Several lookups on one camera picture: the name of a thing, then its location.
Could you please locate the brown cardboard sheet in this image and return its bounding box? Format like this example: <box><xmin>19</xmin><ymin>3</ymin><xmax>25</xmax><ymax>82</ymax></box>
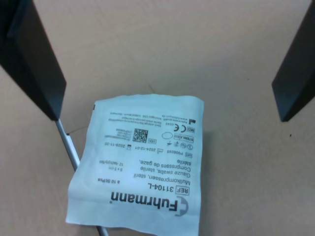
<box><xmin>0</xmin><ymin>0</ymin><xmax>315</xmax><ymax>236</ymax></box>

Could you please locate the white Fuhrmann gauze swab packet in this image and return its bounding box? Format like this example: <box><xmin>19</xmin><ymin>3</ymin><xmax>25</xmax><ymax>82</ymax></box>
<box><xmin>65</xmin><ymin>93</ymin><xmax>205</xmax><ymax>236</ymax></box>

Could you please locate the thin grey metal rod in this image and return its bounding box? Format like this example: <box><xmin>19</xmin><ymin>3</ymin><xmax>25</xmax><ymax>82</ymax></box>
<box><xmin>55</xmin><ymin>118</ymin><xmax>109</xmax><ymax>236</ymax></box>

